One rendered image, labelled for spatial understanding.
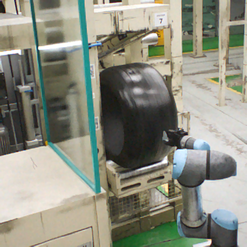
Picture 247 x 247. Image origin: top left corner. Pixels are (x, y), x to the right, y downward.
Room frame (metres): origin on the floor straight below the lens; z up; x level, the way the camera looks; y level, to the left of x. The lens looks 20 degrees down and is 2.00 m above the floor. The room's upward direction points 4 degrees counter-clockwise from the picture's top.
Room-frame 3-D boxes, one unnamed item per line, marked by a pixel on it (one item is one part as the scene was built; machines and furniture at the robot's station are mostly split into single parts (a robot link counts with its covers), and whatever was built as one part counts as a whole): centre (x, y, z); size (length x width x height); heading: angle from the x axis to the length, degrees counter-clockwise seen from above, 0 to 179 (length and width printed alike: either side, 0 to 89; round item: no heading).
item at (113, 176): (2.30, 0.14, 0.90); 0.40 x 0.03 x 0.10; 26
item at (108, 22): (2.70, -0.01, 1.71); 0.61 x 0.25 x 0.15; 116
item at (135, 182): (2.25, -0.08, 0.83); 0.36 x 0.09 x 0.06; 116
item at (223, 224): (1.65, -0.42, 0.88); 0.13 x 0.12 x 0.14; 76
